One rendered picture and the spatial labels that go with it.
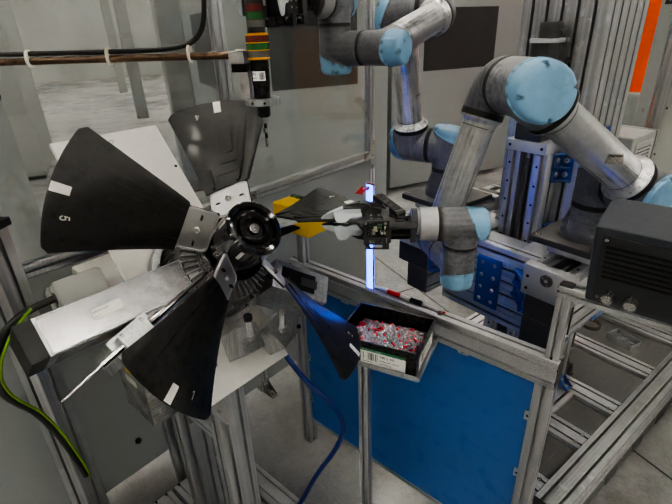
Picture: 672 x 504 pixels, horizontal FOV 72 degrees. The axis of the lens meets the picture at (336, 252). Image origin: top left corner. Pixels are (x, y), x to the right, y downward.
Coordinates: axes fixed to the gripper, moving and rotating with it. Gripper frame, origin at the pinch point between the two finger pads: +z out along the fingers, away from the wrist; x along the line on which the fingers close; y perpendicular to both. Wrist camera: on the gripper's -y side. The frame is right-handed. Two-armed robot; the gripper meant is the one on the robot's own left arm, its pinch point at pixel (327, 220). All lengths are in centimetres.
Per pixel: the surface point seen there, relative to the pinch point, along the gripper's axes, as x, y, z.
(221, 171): -12.5, 0.8, 22.4
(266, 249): -2.4, 16.8, 10.5
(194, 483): 91, 9, 47
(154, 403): 47, 14, 48
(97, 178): -19.5, 20.9, 37.7
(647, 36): 9, -330, -229
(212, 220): -7.3, 13.8, 21.5
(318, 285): 17.7, 1.0, 3.1
